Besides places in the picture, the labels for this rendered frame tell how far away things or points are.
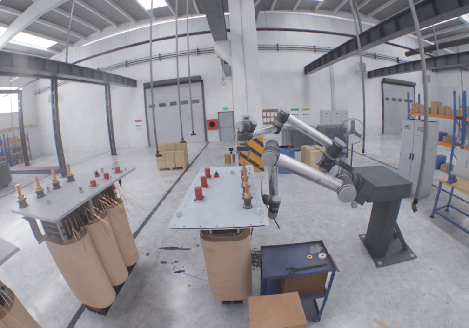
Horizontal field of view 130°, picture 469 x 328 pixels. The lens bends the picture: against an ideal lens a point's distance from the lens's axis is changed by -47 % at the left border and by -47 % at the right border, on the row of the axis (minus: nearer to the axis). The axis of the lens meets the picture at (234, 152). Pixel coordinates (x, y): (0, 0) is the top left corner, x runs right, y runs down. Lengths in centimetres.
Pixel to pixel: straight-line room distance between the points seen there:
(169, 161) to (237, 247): 685
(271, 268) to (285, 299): 41
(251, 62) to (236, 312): 677
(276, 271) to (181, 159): 700
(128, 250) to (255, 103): 580
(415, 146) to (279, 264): 481
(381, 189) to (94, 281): 336
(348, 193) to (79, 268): 278
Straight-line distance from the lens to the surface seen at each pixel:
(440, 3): 701
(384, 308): 292
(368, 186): 246
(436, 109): 952
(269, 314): 151
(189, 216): 175
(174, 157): 835
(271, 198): 225
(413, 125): 594
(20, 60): 954
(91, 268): 244
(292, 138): 1052
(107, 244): 266
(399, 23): 802
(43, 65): 1021
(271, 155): 188
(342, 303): 282
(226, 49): 749
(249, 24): 769
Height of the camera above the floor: 218
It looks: 11 degrees down
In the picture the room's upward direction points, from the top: 4 degrees counter-clockwise
